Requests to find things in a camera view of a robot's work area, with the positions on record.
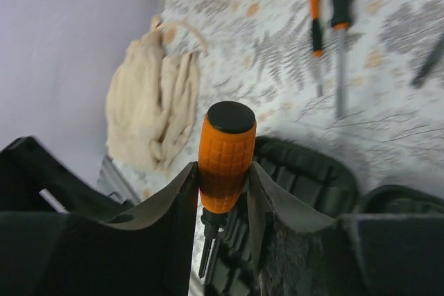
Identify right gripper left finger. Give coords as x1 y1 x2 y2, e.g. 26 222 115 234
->
1 162 198 295

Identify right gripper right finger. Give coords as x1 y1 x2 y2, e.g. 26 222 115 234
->
247 164 443 295

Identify black plastic tool case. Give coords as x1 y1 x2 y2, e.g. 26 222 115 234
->
204 137 443 295

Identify orange handled long-nose pliers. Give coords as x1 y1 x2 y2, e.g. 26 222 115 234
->
198 101 257 278

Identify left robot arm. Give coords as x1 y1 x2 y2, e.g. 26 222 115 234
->
1 137 133 220

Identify cream cloth bag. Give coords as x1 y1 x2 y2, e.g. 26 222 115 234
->
105 16 208 171

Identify small black orange screwdriver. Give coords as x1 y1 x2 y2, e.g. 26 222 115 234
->
308 0 323 98

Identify floral table cloth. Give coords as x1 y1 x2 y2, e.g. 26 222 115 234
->
160 0 443 197

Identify large black orange screwdriver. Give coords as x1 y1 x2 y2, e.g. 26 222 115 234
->
331 0 352 119

